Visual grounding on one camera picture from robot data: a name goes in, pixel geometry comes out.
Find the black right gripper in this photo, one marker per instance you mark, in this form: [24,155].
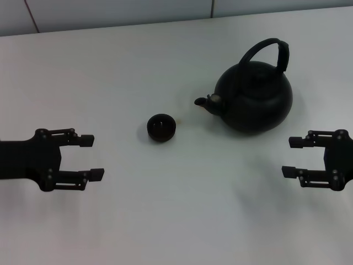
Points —
[340,157]

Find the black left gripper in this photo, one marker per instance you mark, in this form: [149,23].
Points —
[27,160]

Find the black round teapot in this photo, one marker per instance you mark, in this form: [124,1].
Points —
[256,107]

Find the small black teacup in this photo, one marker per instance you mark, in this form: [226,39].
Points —
[161,128]

